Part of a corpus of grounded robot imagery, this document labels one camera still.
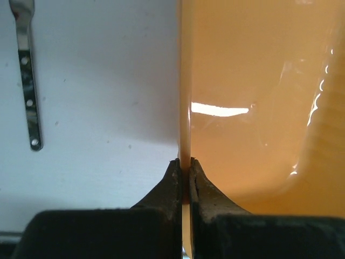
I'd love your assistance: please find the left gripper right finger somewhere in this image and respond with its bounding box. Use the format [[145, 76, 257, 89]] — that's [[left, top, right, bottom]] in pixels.
[[189, 158, 344, 258]]

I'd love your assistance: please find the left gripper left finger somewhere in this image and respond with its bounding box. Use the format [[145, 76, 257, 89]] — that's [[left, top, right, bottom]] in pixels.
[[12, 160, 182, 258]]

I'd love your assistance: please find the orange plastic storage basket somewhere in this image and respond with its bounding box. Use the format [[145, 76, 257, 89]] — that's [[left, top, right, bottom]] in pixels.
[[179, 1, 344, 258]]

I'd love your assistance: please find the metal fork black handle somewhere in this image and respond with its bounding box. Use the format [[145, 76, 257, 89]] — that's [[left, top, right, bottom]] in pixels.
[[9, 0, 43, 152]]

